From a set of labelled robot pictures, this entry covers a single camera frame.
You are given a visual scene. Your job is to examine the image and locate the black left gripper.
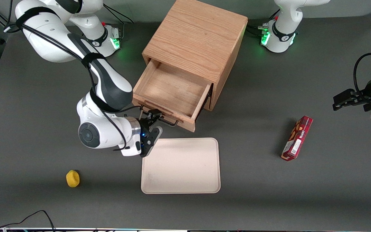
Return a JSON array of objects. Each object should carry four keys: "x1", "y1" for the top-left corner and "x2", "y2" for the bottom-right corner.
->
[{"x1": 332, "y1": 89, "x2": 371, "y2": 112}]

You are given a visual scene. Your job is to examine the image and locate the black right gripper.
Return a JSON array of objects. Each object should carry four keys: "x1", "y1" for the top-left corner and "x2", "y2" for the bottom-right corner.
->
[{"x1": 139, "y1": 109, "x2": 164, "y2": 158}]

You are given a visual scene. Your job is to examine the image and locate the wooden drawer with black handle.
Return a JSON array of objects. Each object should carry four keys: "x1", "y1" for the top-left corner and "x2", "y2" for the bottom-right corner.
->
[{"x1": 132, "y1": 59, "x2": 212, "y2": 133}]

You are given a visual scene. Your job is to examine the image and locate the wooden drawer cabinet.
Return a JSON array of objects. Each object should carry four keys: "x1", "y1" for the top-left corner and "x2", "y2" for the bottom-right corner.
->
[{"x1": 142, "y1": 0, "x2": 249, "y2": 111}]

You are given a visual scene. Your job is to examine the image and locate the beige rectangular tray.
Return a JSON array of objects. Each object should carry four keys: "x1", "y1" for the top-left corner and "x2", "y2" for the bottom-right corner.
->
[{"x1": 141, "y1": 138, "x2": 221, "y2": 194}]

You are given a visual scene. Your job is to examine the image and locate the red snack box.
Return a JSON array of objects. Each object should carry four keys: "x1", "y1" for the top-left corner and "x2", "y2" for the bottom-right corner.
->
[{"x1": 281, "y1": 116, "x2": 313, "y2": 161}]

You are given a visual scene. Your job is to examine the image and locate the yellow lemon toy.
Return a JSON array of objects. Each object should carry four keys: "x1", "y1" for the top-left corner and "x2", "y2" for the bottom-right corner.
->
[{"x1": 66, "y1": 170, "x2": 80, "y2": 188}]

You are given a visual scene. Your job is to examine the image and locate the black cable along right arm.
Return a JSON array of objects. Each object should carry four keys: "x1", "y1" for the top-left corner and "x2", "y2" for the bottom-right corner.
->
[{"x1": 4, "y1": 6, "x2": 141, "y2": 152}]

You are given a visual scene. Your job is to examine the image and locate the black cable at right arm base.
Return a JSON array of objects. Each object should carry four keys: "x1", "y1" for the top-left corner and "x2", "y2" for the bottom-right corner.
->
[{"x1": 103, "y1": 5, "x2": 134, "y2": 41}]

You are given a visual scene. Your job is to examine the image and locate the black cables at left arm base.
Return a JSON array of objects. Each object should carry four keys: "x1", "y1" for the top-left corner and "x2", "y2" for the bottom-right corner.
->
[{"x1": 246, "y1": 9, "x2": 281, "y2": 36}]

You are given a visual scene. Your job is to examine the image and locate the thin black cable at table edge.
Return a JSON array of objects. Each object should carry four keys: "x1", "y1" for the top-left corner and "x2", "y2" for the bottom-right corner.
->
[{"x1": 0, "y1": 210, "x2": 55, "y2": 232}]

